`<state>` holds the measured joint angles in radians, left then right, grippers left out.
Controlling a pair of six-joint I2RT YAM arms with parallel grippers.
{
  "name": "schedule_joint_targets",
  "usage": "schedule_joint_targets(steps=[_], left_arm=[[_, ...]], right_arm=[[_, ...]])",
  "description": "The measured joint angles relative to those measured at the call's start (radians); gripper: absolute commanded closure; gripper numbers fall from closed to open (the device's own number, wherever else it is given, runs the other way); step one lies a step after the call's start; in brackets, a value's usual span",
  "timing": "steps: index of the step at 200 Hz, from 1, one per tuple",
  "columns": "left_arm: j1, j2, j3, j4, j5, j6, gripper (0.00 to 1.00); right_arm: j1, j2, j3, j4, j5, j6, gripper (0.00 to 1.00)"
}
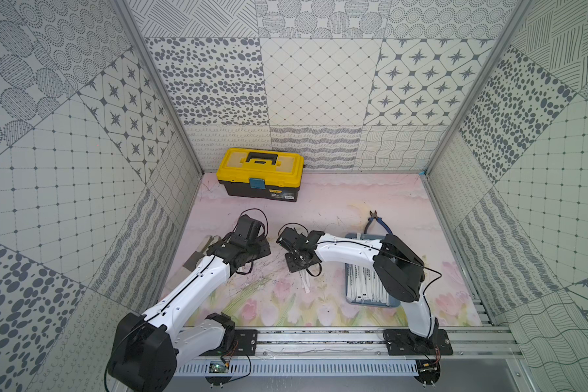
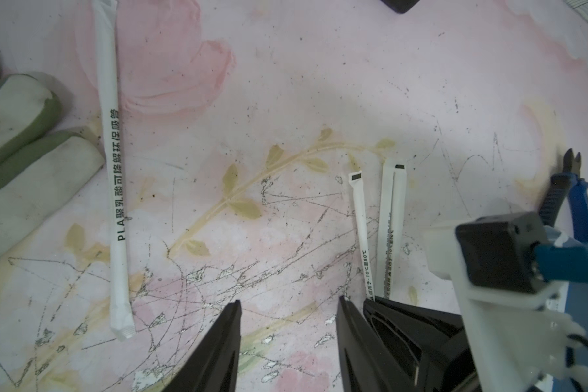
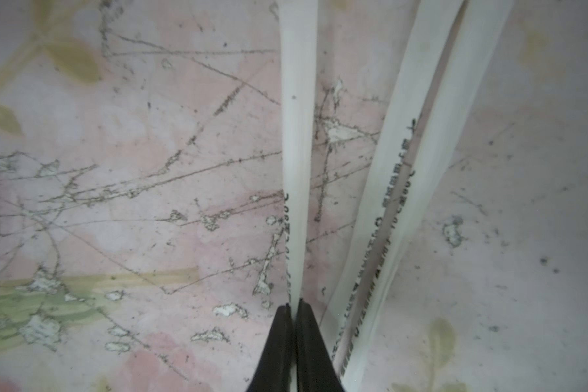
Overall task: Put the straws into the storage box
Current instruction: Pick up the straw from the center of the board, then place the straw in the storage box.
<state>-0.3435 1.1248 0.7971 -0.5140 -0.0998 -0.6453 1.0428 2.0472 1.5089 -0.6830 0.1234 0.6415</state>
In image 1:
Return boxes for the blue handled pliers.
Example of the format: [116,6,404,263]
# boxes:
[364,211,393,235]

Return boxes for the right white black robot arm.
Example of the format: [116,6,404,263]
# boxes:
[276,227,438,340]

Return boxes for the left controller board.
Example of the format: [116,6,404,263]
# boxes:
[207,361,230,377]

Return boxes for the controller board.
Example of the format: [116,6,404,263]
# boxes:
[414,361,441,386]
[207,361,230,377]

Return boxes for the yellow black toolbox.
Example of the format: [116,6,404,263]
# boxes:
[217,148,305,203]

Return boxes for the pink floral table mat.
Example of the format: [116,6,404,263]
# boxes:
[172,173,482,327]

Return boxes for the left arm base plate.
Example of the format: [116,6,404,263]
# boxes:
[204,329,259,357]

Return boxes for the blue plastic storage tray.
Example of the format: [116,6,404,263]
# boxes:
[345,232,403,309]

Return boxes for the aluminium mounting rail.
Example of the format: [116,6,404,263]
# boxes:
[119,325,524,361]

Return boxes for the right controller board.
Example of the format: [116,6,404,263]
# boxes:
[414,361,441,386]

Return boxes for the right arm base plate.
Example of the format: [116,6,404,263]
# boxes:
[382,329,453,357]

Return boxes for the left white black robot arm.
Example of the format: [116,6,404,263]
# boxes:
[102,212,270,391]

